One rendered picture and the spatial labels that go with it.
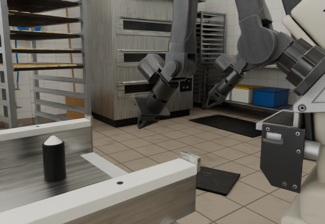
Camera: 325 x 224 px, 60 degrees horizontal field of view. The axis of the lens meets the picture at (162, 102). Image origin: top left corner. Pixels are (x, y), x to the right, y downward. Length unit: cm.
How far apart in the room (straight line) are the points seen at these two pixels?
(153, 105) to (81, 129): 28
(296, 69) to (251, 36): 11
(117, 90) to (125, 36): 75
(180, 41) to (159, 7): 368
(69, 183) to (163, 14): 406
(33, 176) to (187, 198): 26
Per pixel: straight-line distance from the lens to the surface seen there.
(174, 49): 72
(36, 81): 228
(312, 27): 75
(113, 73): 392
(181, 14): 73
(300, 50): 61
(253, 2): 65
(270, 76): 536
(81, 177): 47
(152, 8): 430
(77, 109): 186
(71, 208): 26
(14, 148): 54
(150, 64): 78
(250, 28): 62
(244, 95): 489
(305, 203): 82
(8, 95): 154
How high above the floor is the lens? 103
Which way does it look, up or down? 9 degrees down
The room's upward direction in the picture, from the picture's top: straight up
